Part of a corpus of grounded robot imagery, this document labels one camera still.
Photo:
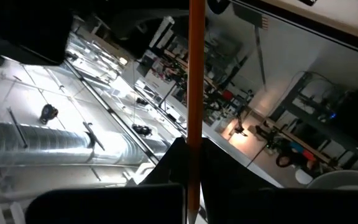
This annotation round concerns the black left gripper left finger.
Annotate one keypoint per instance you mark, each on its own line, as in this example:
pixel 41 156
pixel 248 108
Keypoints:
pixel 169 168

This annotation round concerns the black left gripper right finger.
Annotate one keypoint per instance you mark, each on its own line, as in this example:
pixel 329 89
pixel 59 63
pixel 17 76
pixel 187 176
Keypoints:
pixel 219 177

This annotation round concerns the orange pencil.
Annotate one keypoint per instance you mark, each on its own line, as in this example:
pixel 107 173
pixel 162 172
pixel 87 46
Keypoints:
pixel 196 77

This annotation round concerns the black ceiling-hung camera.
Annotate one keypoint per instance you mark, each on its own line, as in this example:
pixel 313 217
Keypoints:
pixel 141 130
pixel 48 113

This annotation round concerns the silver ventilation duct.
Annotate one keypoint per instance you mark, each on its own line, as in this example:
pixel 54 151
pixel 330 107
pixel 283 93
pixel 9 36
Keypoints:
pixel 42 143

